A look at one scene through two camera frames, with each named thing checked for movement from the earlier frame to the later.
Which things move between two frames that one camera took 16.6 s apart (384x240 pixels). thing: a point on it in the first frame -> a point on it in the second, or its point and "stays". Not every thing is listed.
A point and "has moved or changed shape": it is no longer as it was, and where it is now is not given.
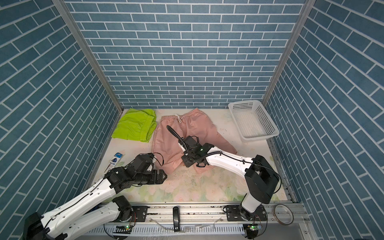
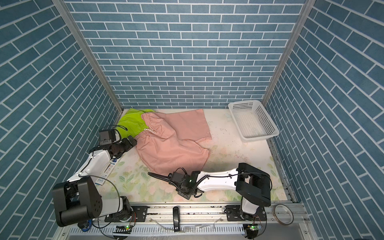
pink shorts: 195,122 has moved or changed shape
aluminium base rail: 204,222 stays
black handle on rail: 176,219 stays
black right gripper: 186,162 -> 184,195
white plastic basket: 252,121 stays
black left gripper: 155,180 -> 127,145
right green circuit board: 252,230 stays
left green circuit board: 123,229 stays
